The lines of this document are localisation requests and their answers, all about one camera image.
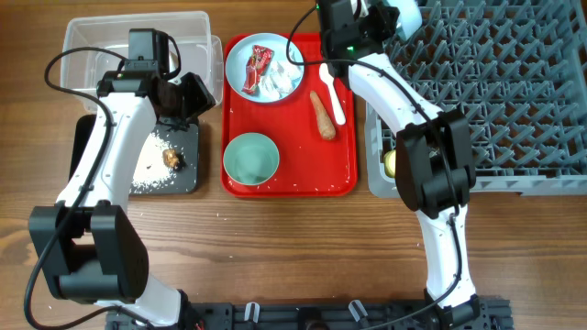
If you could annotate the grey dishwasher rack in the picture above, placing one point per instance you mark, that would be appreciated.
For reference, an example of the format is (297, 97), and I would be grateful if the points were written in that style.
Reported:
(517, 71)

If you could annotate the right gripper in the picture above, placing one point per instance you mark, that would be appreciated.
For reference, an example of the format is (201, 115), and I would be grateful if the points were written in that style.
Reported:
(384, 27)

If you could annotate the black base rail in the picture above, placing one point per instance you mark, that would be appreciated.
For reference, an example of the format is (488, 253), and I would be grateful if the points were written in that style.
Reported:
(307, 316)

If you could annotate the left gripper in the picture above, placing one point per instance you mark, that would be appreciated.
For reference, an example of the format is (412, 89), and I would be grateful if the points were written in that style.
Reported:
(202, 99)

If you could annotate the light blue bowl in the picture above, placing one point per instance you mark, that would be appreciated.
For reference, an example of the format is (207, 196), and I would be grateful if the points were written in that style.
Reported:
(410, 18)

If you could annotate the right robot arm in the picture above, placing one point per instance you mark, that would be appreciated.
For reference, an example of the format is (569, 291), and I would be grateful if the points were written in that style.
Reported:
(433, 155)

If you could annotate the orange carrot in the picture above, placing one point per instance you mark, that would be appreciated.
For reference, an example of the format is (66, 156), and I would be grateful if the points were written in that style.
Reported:
(324, 123)

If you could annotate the light blue plate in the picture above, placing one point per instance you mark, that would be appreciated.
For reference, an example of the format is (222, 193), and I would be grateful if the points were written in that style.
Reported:
(239, 54)

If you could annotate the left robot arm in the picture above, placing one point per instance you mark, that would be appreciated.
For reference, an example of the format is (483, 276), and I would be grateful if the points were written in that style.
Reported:
(88, 251)

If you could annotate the white rice pile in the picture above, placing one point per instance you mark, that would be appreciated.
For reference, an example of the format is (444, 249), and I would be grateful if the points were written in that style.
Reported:
(151, 174)

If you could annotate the mint green bowl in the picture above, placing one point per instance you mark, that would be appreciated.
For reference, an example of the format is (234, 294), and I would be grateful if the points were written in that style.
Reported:
(251, 159)

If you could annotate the yellow plastic cup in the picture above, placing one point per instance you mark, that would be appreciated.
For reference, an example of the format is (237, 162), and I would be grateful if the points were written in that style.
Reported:
(389, 160)

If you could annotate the crumpled white tissue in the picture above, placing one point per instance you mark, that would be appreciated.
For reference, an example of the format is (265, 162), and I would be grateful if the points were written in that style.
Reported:
(279, 80)

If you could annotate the brown food chunk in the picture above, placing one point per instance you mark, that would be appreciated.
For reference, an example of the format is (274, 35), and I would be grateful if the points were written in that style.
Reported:
(172, 159)

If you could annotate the clear plastic bin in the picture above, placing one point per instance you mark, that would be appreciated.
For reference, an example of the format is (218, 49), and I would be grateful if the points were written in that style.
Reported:
(196, 48)

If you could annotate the red snack wrapper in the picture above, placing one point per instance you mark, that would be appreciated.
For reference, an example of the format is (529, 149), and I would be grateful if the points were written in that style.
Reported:
(256, 66)

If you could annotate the red serving tray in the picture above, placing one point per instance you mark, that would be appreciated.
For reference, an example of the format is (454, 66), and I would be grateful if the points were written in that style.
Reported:
(309, 165)

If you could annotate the white plastic spoon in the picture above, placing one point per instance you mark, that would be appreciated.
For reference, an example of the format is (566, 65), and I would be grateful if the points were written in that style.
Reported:
(328, 80)

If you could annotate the black waste tray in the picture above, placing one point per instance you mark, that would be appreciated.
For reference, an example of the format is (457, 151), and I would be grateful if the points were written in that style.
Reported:
(184, 138)

